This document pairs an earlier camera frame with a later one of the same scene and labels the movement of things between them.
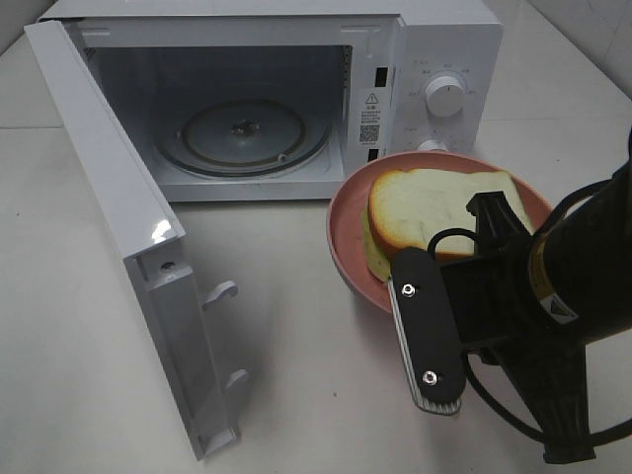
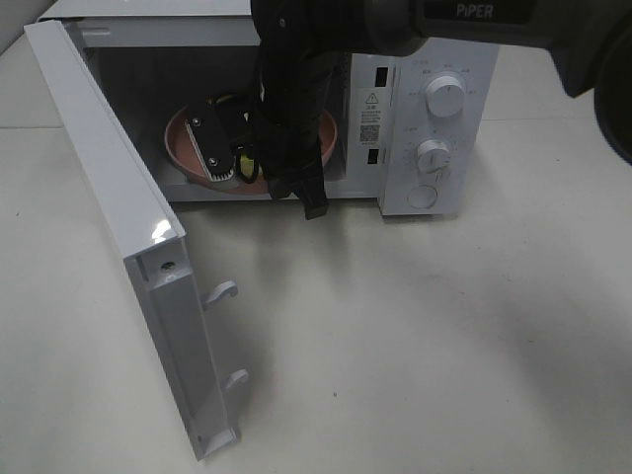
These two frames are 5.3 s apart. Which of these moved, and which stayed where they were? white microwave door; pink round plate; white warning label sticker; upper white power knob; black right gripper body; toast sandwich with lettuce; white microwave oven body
Moved: black right gripper body; toast sandwich with lettuce; pink round plate
Stayed: white warning label sticker; white microwave oven body; upper white power knob; white microwave door
